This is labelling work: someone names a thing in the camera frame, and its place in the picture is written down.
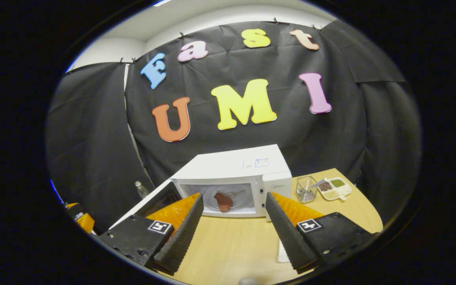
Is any wire mesh basket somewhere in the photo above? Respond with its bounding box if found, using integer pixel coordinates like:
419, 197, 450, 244
295, 175, 319, 204

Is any brown meat piece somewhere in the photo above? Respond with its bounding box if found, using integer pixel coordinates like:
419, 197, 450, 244
214, 192, 234, 213

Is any glass turntable plate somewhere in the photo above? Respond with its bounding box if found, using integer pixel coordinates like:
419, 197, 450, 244
203, 185, 255, 213

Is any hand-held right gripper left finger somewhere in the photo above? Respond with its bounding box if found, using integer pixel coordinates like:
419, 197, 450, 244
98, 193, 205, 274

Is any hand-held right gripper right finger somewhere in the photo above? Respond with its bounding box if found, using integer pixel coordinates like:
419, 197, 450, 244
265, 192, 377, 274

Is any clear plastic water bottle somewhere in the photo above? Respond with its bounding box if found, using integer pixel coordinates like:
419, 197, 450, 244
135, 181, 150, 200

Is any white divided dish of beans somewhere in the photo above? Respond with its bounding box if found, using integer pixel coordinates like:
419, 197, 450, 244
317, 177, 352, 201

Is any white microwave oven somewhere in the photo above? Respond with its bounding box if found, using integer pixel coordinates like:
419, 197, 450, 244
109, 144, 293, 231

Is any small white rectangular dish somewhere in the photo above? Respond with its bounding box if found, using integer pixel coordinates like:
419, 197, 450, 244
277, 239, 292, 263

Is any black backdrop cloth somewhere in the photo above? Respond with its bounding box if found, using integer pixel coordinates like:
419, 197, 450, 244
46, 20, 422, 234

